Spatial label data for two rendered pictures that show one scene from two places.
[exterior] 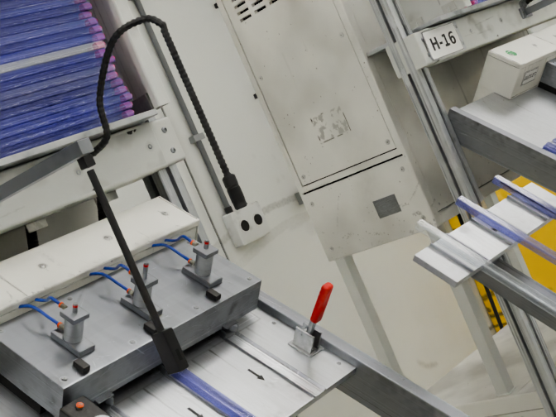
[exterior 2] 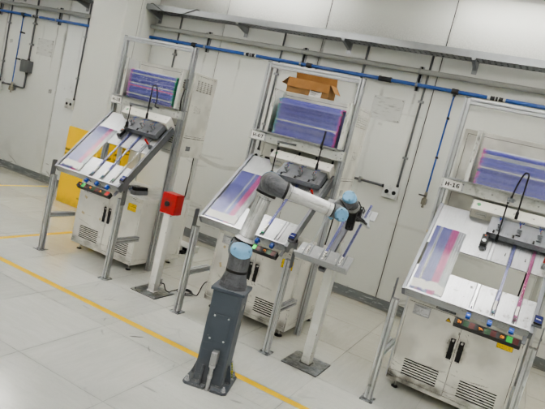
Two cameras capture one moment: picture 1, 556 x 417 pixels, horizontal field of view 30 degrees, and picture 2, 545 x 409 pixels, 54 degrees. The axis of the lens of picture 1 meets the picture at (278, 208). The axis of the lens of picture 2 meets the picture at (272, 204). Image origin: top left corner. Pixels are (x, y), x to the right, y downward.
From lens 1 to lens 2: 3.31 m
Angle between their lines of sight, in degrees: 72
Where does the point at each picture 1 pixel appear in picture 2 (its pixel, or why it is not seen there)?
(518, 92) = (474, 216)
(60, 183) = (314, 150)
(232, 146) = not seen: outside the picture
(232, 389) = not seen: hidden behind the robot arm
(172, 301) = (304, 177)
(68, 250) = (307, 161)
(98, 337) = (289, 172)
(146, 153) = (333, 155)
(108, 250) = (311, 165)
